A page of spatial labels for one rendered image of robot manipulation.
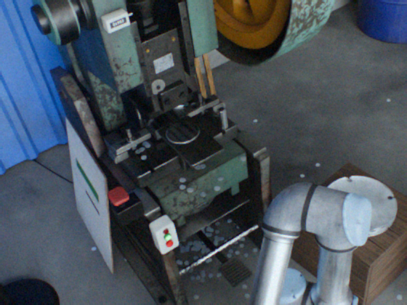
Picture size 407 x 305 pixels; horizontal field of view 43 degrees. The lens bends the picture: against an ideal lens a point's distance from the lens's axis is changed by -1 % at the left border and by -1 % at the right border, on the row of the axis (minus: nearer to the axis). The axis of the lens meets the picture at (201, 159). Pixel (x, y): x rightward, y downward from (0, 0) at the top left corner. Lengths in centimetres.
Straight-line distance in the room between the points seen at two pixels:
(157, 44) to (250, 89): 172
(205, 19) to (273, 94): 165
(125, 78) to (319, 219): 79
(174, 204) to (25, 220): 119
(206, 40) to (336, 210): 82
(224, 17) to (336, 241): 108
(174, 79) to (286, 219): 78
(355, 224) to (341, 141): 180
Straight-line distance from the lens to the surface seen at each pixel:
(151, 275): 246
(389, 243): 213
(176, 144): 189
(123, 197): 179
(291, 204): 126
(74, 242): 274
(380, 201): 221
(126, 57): 166
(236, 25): 201
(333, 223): 124
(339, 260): 137
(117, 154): 199
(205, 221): 224
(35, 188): 310
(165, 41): 177
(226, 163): 199
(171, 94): 184
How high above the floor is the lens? 203
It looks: 43 degrees down
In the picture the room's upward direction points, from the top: 10 degrees counter-clockwise
